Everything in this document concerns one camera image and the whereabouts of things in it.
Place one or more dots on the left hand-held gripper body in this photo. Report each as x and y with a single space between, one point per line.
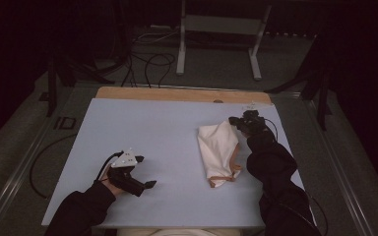
124 173

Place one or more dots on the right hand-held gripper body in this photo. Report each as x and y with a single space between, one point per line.
254 126

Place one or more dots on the cream baby bodysuit brown trim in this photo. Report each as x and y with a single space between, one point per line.
218 150

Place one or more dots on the person's left hand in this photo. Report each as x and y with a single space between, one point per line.
111 187

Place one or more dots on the light blue table mat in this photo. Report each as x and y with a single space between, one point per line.
164 131

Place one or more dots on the person's cream clothing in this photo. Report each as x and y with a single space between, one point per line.
177 232

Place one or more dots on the black metal stand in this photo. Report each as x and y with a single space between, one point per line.
54 82
321 98

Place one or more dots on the dark floor socket plate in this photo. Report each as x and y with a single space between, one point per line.
65 122

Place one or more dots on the white metal stand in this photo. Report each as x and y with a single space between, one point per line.
223 24

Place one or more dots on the metal floor rail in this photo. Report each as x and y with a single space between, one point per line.
341 170
19 173

